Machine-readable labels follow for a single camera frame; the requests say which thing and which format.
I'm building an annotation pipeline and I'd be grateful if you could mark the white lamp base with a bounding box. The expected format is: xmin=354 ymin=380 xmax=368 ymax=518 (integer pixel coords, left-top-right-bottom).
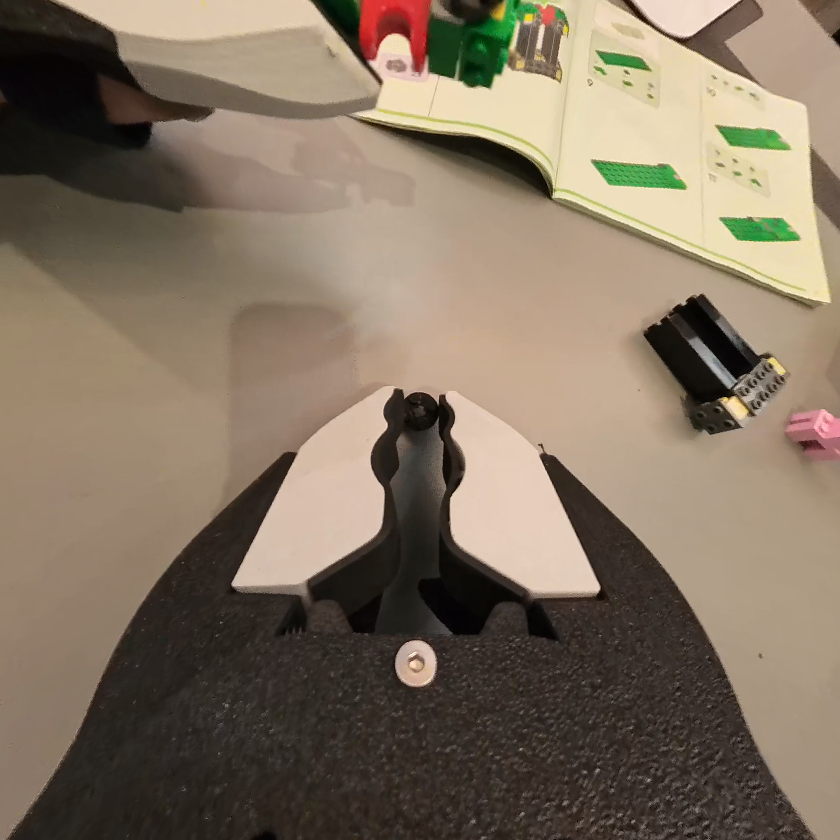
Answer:
xmin=623 ymin=0 xmax=742 ymax=40

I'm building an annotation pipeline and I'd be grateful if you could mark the pink toy brick pig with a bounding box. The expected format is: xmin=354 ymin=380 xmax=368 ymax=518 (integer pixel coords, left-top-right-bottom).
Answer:
xmin=784 ymin=408 xmax=840 ymax=463

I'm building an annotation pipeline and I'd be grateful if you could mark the black toy brick legs assembly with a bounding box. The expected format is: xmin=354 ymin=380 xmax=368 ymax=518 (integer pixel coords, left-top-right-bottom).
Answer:
xmin=643 ymin=293 xmax=788 ymax=434

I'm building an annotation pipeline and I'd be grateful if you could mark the green red toy brick assembly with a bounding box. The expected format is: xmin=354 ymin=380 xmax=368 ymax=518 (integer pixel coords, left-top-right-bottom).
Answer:
xmin=357 ymin=0 xmax=519 ymax=89

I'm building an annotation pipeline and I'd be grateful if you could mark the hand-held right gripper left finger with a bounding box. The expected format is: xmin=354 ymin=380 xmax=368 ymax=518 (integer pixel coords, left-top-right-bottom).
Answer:
xmin=231 ymin=387 xmax=403 ymax=631

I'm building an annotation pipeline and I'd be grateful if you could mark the person's left hand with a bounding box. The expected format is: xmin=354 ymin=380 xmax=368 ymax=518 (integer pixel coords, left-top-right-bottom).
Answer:
xmin=98 ymin=75 xmax=215 ymax=126

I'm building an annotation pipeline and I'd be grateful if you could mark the toy brick instruction booklet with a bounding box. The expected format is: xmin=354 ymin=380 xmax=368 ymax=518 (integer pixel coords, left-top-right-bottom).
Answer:
xmin=351 ymin=0 xmax=831 ymax=309

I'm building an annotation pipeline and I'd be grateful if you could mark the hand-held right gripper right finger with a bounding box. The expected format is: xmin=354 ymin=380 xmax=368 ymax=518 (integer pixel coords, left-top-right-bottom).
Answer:
xmin=419 ymin=390 xmax=601 ymax=634

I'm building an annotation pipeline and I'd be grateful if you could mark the small black brick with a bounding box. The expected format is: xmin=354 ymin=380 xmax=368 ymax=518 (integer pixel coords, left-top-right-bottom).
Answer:
xmin=402 ymin=392 xmax=439 ymax=432

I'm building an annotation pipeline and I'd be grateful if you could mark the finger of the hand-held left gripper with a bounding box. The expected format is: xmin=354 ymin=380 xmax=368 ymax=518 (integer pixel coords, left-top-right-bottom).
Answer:
xmin=52 ymin=0 xmax=385 ymax=122

